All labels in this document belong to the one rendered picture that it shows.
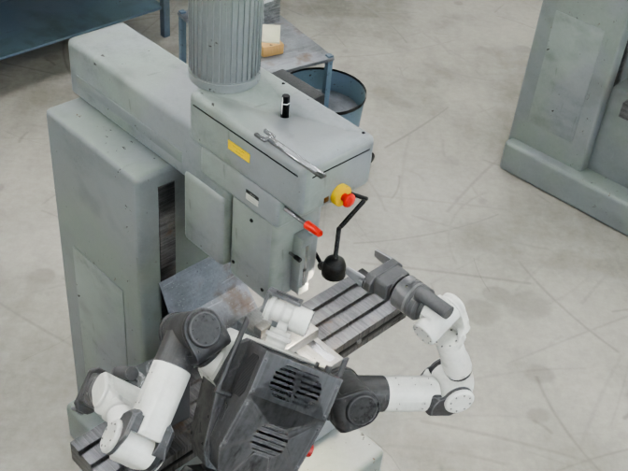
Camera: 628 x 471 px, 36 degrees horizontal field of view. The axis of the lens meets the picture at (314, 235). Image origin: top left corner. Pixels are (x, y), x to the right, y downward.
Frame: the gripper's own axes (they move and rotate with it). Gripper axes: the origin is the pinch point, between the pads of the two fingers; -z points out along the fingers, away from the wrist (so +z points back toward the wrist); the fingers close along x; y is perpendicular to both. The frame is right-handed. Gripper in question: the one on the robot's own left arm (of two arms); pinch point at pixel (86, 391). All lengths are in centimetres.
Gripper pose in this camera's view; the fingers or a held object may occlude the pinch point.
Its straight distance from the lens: 263.1
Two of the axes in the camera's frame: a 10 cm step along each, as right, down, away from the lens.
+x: 3.5, -8.7, 3.4
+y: -7.7, -4.8, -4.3
